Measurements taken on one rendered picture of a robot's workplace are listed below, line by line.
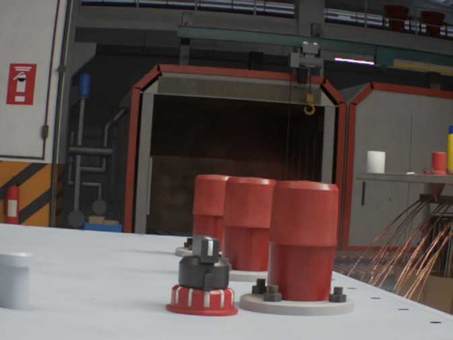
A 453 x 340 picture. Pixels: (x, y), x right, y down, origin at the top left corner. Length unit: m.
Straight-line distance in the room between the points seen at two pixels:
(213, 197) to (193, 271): 0.70
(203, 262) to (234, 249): 0.39
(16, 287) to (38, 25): 10.83
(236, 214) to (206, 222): 0.33
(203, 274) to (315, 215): 0.14
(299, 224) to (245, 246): 0.33
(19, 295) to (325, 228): 0.33
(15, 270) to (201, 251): 0.19
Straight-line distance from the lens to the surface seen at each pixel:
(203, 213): 1.73
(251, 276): 1.38
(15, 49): 11.73
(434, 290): 4.02
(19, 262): 0.95
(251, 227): 1.40
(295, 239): 1.08
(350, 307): 1.10
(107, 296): 1.13
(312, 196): 1.08
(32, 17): 11.77
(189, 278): 1.03
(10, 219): 11.52
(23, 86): 11.68
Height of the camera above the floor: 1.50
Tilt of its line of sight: level
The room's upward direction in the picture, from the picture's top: 3 degrees clockwise
